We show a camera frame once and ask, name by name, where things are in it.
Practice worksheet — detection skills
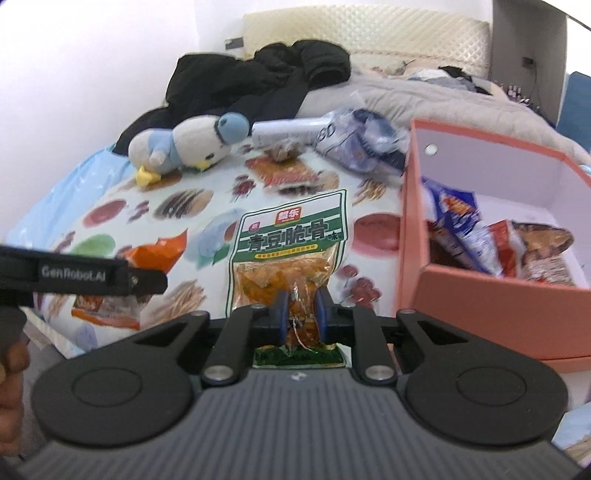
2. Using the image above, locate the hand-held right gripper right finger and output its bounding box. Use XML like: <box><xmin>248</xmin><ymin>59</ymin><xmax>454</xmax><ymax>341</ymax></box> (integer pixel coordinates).
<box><xmin>314</xmin><ymin>286</ymin><xmax>467</xmax><ymax>385</ymax></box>

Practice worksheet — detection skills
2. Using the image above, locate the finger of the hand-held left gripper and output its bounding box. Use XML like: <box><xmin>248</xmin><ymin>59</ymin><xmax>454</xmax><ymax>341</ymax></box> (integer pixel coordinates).
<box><xmin>127</xmin><ymin>270</ymin><xmax>168</xmax><ymax>296</ymax></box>

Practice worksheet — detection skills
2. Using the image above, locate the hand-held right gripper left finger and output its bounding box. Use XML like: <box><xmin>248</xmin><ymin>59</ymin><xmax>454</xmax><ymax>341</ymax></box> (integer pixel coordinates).
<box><xmin>131</xmin><ymin>288</ymin><xmax>296</xmax><ymax>387</ymax></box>

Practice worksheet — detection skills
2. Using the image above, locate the green snack packet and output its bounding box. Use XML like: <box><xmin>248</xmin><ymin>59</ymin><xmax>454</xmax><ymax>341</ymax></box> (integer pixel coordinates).
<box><xmin>228</xmin><ymin>188</ymin><xmax>348</xmax><ymax>369</ymax></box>

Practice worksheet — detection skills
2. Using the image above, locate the pink cardboard box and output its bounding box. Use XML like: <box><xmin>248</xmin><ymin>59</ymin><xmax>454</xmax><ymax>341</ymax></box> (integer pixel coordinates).
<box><xmin>398</xmin><ymin>119</ymin><xmax>591</xmax><ymax>375</ymax></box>

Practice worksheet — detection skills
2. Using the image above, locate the red orange snack packet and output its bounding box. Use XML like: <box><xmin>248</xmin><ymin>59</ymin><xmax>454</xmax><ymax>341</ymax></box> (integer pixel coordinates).
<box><xmin>488</xmin><ymin>220</ymin><xmax>528</xmax><ymax>278</ymax></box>

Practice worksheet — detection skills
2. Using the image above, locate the person's left hand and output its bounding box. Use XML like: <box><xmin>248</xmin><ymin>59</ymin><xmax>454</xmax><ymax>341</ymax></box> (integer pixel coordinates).
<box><xmin>0</xmin><ymin>339</ymin><xmax>29</xmax><ymax>441</ymax></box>

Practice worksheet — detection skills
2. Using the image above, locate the blue star bed sheet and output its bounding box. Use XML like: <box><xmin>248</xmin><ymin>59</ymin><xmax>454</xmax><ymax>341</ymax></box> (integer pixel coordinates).
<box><xmin>4</xmin><ymin>143</ymin><xmax>591</xmax><ymax>464</ymax></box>

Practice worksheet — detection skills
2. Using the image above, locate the food printed mat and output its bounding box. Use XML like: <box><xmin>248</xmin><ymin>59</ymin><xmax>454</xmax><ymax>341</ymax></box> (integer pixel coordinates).
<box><xmin>9</xmin><ymin>147</ymin><xmax>408</xmax><ymax>361</ymax></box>

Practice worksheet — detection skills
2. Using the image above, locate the red brown snack packet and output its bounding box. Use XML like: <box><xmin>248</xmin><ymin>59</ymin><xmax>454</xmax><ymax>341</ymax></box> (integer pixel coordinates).
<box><xmin>252</xmin><ymin>154</ymin><xmax>324</xmax><ymax>190</ymax></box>

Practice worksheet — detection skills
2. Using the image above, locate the blue white plush toy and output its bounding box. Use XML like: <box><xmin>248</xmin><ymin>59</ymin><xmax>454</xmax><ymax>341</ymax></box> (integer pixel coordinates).
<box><xmin>128</xmin><ymin>112</ymin><xmax>253</xmax><ymax>188</ymax></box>

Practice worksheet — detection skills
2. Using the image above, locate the blue white snack packet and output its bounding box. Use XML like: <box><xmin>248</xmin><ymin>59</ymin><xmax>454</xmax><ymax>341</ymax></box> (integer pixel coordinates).
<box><xmin>422</xmin><ymin>177</ymin><xmax>504</xmax><ymax>278</ymax></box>

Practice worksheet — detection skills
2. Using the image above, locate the clear plastic bag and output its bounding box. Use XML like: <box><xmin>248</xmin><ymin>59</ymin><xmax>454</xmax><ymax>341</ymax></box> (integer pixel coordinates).
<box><xmin>314</xmin><ymin>106</ymin><xmax>412</xmax><ymax>176</ymax></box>

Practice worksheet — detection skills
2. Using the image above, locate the white paper roll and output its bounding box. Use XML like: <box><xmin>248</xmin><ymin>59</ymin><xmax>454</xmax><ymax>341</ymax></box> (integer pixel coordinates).
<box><xmin>251</xmin><ymin>116</ymin><xmax>334</xmax><ymax>145</ymax></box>

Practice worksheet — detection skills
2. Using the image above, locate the black jacket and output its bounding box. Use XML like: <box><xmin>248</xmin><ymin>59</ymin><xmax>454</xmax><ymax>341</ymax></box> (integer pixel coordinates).
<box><xmin>113</xmin><ymin>39</ymin><xmax>354</xmax><ymax>156</ymax></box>

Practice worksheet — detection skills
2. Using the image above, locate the grey quilt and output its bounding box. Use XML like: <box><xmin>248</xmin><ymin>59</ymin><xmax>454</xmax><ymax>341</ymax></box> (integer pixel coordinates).
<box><xmin>295</xmin><ymin>69</ymin><xmax>591</xmax><ymax>163</ymax></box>

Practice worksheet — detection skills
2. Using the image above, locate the pile of clothes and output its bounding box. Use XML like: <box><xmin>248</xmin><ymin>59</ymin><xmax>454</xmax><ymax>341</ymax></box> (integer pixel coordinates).
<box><xmin>406</xmin><ymin>65</ymin><xmax>504</xmax><ymax>96</ymax></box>

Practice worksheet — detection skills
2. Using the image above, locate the cream quilted headboard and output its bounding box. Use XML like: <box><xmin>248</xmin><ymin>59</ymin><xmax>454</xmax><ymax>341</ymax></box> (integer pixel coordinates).
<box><xmin>242</xmin><ymin>4</ymin><xmax>493</xmax><ymax>79</ymax></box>

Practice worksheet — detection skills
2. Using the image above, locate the blue chair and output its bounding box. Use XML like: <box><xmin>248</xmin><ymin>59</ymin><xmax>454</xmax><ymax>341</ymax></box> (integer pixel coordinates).
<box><xmin>556</xmin><ymin>70</ymin><xmax>591</xmax><ymax>156</ymax></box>

